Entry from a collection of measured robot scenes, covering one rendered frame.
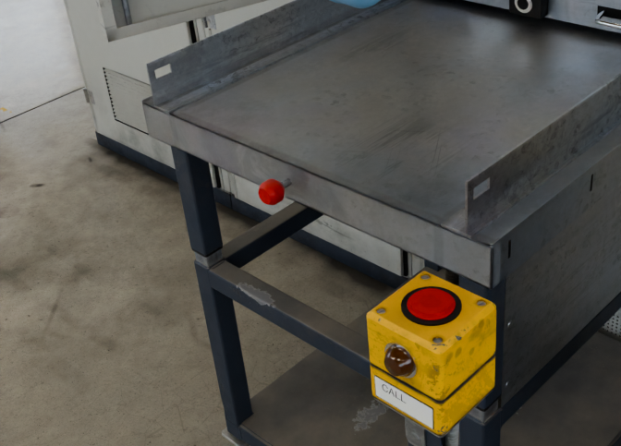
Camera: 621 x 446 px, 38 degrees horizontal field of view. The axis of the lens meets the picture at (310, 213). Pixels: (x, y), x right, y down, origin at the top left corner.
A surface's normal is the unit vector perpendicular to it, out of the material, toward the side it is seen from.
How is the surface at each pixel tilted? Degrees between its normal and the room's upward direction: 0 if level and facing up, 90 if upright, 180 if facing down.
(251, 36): 90
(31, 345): 0
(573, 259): 90
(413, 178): 0
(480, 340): 90
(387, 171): 0
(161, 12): 90
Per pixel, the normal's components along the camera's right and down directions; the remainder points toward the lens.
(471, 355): 0.71, 0.33
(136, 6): 0.46, 0.44
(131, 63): -0.69, 0.44
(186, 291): -0.09, -0.84
